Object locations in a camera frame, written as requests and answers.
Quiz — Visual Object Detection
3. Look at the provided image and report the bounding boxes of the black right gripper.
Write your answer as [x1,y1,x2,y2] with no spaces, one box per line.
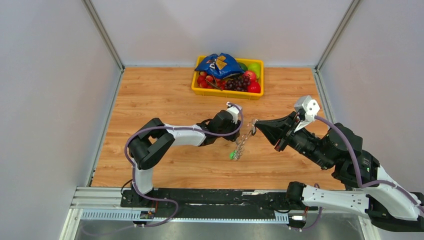
[253,111,333,170]

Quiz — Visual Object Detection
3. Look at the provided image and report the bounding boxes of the large metal key organizer ring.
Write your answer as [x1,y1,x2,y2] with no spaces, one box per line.
[230,118,259,162]

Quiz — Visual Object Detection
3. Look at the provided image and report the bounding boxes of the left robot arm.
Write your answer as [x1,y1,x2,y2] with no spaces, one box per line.
[124,105,243,207]

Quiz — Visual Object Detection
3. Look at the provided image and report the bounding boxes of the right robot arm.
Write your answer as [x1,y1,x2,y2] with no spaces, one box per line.
[255,112,424,232]

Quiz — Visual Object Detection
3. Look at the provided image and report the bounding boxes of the red tomato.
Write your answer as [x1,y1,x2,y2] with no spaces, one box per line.
[247,81,262,94]

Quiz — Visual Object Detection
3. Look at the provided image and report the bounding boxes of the green key tag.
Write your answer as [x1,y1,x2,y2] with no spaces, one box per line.
[229,151,237,160]

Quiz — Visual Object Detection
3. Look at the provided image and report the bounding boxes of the red apple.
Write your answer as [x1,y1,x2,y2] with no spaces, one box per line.
[243,70,258,82]

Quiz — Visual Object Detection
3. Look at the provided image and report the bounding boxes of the purple grape bunch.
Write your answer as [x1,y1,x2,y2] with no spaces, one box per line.
[225,75,251,92]

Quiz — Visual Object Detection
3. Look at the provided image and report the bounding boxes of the green apple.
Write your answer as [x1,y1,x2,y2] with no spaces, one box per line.
[247,62,262,79]

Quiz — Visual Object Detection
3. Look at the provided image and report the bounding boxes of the dark green avocado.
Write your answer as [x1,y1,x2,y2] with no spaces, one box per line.
[238,62,248,72]

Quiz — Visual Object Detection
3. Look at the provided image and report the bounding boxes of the blue chips bag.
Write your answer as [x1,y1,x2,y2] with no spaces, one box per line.
[195,53,245,79]

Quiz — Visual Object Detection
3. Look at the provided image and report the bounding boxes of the red cherry cluster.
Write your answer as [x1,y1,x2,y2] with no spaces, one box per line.
[196,71,225,91]

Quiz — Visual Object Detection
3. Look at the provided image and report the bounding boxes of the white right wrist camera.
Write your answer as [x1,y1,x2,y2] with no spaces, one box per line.
[294,95,321,133]

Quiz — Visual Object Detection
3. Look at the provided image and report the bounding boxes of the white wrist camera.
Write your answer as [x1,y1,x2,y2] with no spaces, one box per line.
[294,95,321,133]
[226,101,243,124]

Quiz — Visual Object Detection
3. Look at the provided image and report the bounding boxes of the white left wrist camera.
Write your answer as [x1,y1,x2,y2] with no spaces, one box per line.
[226,101,243,124]

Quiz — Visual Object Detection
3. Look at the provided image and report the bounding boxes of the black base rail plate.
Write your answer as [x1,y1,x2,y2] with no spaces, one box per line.
[120,188,306,220]

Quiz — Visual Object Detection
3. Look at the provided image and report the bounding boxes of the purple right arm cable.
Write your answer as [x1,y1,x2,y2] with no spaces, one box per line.
[288,115,424,232]

